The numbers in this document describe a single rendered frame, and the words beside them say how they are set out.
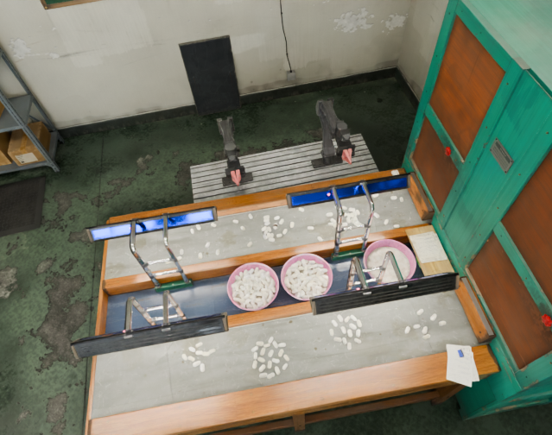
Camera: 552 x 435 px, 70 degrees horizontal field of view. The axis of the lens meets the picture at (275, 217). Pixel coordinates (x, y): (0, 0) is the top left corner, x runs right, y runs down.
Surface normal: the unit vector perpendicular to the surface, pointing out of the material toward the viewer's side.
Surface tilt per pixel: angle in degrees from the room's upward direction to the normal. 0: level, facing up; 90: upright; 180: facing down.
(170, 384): 0
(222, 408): 0
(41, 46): 90
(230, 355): 0
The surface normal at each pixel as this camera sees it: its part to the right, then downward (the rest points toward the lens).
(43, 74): 0.19, 0.79
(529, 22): -0.07, -0.57
